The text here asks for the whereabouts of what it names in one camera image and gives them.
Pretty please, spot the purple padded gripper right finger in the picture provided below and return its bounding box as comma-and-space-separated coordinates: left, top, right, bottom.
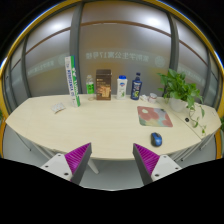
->
133, 143, 181, 185

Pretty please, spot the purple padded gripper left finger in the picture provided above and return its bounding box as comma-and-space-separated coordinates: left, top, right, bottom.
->
42, 143, 92, 185

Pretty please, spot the blue black computer mouse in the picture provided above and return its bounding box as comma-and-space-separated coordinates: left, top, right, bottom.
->
151, 132, 162, 147

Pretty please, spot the floral patterned mouse pad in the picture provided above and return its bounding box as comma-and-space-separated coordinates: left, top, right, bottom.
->
137, 106, 173, 127

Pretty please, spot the small white crumpled packet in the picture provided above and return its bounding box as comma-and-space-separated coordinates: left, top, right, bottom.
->
140, 95, 149, 101

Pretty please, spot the small white jar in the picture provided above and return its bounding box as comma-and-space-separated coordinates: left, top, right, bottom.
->
149, 93, 157, 103

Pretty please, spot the green potted pothos plant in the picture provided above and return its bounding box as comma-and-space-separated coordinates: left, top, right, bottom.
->
158, 69, 206, 135

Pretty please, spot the dark blue shampoo bottle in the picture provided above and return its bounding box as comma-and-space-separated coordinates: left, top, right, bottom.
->
131, 73, 142, 100

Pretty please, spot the clear green-label water bottle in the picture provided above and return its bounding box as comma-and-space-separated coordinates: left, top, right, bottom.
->
86, 75, 95, 100

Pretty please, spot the white shampoo bottle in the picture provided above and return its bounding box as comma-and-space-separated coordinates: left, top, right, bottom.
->
117, 75, 127, 100

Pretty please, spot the brown carton box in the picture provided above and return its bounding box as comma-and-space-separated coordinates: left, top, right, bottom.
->
96, 69, 112, 100

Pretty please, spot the green white shuttlecock tube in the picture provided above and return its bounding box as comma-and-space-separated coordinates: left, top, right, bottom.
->
65, 56, 81, 107

